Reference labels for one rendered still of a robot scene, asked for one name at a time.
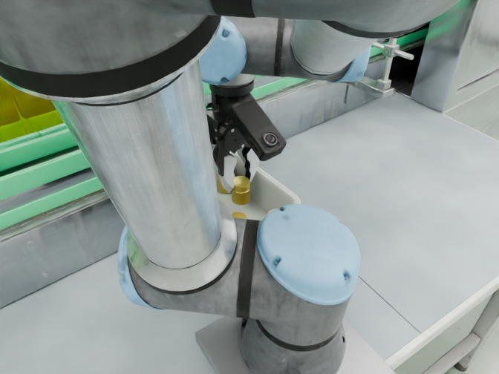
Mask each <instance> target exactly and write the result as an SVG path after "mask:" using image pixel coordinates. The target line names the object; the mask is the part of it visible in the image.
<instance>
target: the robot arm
mask: <svg viewBox="0 0 499 374"><path fill-rule="evenodd" d="M459 1H460V0H0V77H1V78H2V79H3V80H4V81H5V82H6V83H8V84H9V85H12V86H13V87H14V88H17V89H18V90H20V91H24V92H25V93H27V94H30V95H33V96H38V97H41V98H44V99H50V100H51V102H52V103H53V105H54V106H55V108H56V110H57V111H58V113H59V115H60V116H61V118H62V120H63V121H64V123H65V124H66V126H67V128H68V130H69V131H70V133H71V135H72V136H73V138H74V139H75V141H76V143H77V145H78V146H79V148H80V150H81V151H82V153H83V154H84V156H85V158H86V160H87V161H88V163H89V165H90V166H91V168H92V169H93V171H94V173H95V174H96V176H97V178H98V180H99V181H100V183H101V184H102V187H103V188H104V189H105V191H106V193H107V195H108V196H109V198H110V199H111V202H112V203H113V204H114V206H115V208H116V210H117V211H118V213H119V214H120V216H121V218H122V219H123V221H124V223H125V228H124V229H123V233H122V235H121V238H120V244H119V248H118V254H117V271H118V272H119V273H120V278H119V282H120V286H121V288H122V291H123V293H124V294H125V296H126V297H127V299H129V300H130V301H131V302H133V303H134V304H137V305H141V306H146V307H148V308H150V309H156V310H164V309H173V310H179V311H186V312H198V313H205V314H212V315H224V316H231V317H237V318H242V320H241V325H240V330H239V347H240V351H241V356H242V358H243V361H244V363H245V365H246V366H247V369H248V370H249V371H250V372H251V373H252V374H337V372H338V371H339V368H340V366H341V364H342V361H343V358H344V356H345V347H346V337H345V330H344V327H343V323H342V320H343V318H344V316H345V312H346V309H347V307H348V303H349V301H350V297H351V295H352V294H353V293H354V291H355V289H356V286H357V283H358V273H359V267H360V262H361V257H360V250H359V246H358V243H357V242H356V239H355V237H354V236H353V234H352V232H351V231H350V229H349V228H348V227H347V226H345V225H343V224H341V223H340V220H339V219H338V218H337V217H335V216H334V215H332V214H331V213H329V212H327V211H325V210H323V209H320V208H317V207H315V206H309V205H305V204H290V205H285V206H282V207H281V208H280V209H279V210H278V209H273V210H272V211H271V212H270V213H269V214H268V215H267V216H266V217H265V218H264V219H263V220H250V219H244V218H236V217H233V216H232V214H231V212H230V211H229V209H228V208H227V207H226V206H225V204H224V203H223V202H221V201H220V200H219V199H218V193H217V187H216V182H215V172H216V173H217V174H218V176H219V178H220V181H221V184H222V186H223V187H224V188H225V189H226V190H227V191H228V192H229V193H230V192H231V191H232V190H233V189H234V187H235V186H234V183H233V180H234V178H235V175H234V168H235V166H236V162H237V159H236V158H235V157H234V156H233V155H232V154H230V151H231V152H232V153H233V154H234V153H235V152H236V151H237V152H238V156H239V157H240V158H241V159H242V160H243V162H244V163H245V166H244V167H245V169H246V174H245V177H247V178H249V180H250V182H251V181H252V179H253V177H254V175H255V173H256V170H257V168H258V165H259V162H260V161H267V160H269V159H271V158H273V157H275V156H277V155H279V154H281V153H282V151H283V150H284V147H285V146H286V144H287V142H286V141H285V139H284V138H283V136H282V135H281V134H280V133H279V131H278V130H277V128H276V127H275V126H274V124H273V123H272V122H271V120H270V119H269V117H268V116H267V115H266V114H265V113H264V111H263V110H262V108H261V107H260V105H259V104H258V103H257V102H256V100H255V99H254V97H253V96H252V94H251V93H250V92H251V91H252V90H253V88H254V78H255V75H260V76H281V77H290V78H299V79H315V80H324V81H329V82H334V83H338V82H357V81H359V80H360V79H361V78H362V77H363V76H364V73H365V71H366V68H367V66H368V60H369V57H370V52H371V45H372V44H373V43H374V42H375V41H376V40H378V39H388V38H392V37H395V36H401V35H403V34H406V33H410V32H411V31H414V30H416V29H419V28H421V27H422V26H424V25H426V24H428V23H429V22H431V21H432V20H434V19H435V18H437V17H438V16H440V15H442V14H443V13H445V12H446V11H447V10H448V9H450V8H451V7H453V6H454V5H455V4H456V3H458V2H459ZM202 82H205V83H207V84H209V89H210V91H211V96H212V102H210V103H207V104H208V105H207V106H206V105H205V99H204V93H203V83H202ZM211 107H212V108H211ZM207 108H210V109H207ZM211 143H212V144H213V145H214V144H216V145H215V147H214V149H213V156H212V149H211ZM214 170H215V171H214Z"/></svg>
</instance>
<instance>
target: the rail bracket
mask: <svg viewBox="0 0 499 374"><path fill-rule="evenodd" d="M397 38H398V36H395V37H392V38H390V40H389V43H387V44H385V45H383V44H380V43H378V42H374V43H373V44H372V45H371V46H373V47H377V48H379V49H381V50H383V53H382V55H383V56H386V57H385V64H384V68H383V72H382V78H381V79H378V80H377V81H376V80H374V79H371V78H368V77H366V76H363V77H362V78H361V79H360V80H359V81H357V82H350V84H349V85H348V90H347V95H346V100H345V104H348V103H350V102H353V101H355V100H357V99H358V97H359V89H361V90H363V91H365V92H368V93H370V94H372V95H374V96H377V97H379V98H380V99H384V98H386V97H389V96H391V95H392V94H393V91H394V89H393V88H392V87H390V86H391V80H390V79H388V76H389V73H390V69H391V63H392V59H393V57H395V56H401V57H403V58H406V59H410V60H412V59H413V58H414V55H412V54H410V53H406V52H403V51H401V50H399V45H398V44H396V42H397Z"/></svg>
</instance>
